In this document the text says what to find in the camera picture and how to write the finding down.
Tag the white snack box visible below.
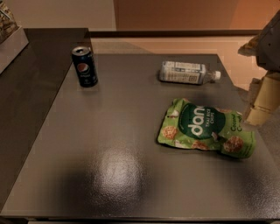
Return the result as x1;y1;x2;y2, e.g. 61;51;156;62
0;7;29;74

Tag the dark blue Pepsi can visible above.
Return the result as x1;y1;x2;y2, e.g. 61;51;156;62
72;46;98;88

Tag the green rice chip bag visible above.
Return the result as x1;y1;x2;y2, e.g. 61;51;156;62
157;98;256;158

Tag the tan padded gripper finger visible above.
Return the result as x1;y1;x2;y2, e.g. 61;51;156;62
243;71;280;126
238;35;260;57

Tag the clear plastic water bottle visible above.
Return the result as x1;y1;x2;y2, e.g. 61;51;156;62
158;61;221;85

